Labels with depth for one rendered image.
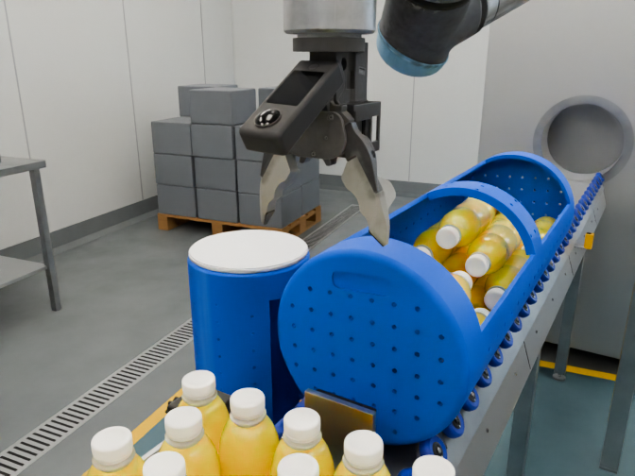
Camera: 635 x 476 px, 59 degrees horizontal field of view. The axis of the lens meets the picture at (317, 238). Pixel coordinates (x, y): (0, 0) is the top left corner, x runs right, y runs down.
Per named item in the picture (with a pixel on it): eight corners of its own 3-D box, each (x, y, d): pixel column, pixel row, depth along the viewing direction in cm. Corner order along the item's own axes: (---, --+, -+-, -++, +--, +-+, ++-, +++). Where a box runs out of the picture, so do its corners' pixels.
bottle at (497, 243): (492, 255, 118) (466, 285, 102) (482, 224, 117) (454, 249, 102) (526, 247, 114) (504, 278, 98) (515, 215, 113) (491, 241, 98)
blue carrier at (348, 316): (570, 264, 143) (579, 153, 134) (464, 476, 72) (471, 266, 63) (459, 250, 157) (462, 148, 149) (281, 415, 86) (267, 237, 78)
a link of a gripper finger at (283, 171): (288, 214, 67) (328, 157, 62) (258, 227, 62) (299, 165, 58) (270, 197, 68) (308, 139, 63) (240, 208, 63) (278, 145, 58)
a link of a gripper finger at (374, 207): (425, 221, 58) (380, 144, 59) (403, 236, 53) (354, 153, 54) (402, 234, 60) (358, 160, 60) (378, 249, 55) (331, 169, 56)
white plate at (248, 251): (186, 273, 116) (187, 278, 116) (317, 263, 121) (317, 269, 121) (189, 232, 142) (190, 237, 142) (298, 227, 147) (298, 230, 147)
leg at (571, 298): (566, 377, 267) (586, 253, 247) (564, 382, 262) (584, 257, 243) (553, 373, 270) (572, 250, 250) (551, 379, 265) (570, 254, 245)
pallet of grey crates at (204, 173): (320, 220, 515) (320, 86, 477) (282, 246, 445) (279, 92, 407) (210, 207, 559) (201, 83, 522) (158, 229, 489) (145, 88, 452)
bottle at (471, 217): (499, 225, 115) (471, 252, 100) (465, 229, 119) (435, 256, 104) (491, 192, 114) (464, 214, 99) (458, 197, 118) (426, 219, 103)
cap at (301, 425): (323, 443, 58) (323, 428, 58) (286, 448, 58) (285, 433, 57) (317, 419, 62) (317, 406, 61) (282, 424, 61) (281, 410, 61)
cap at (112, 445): (133, 437, 59) (131, 423, 59) (133, 462, 56) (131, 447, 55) (94, 446, 58) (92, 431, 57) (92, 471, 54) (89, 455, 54)
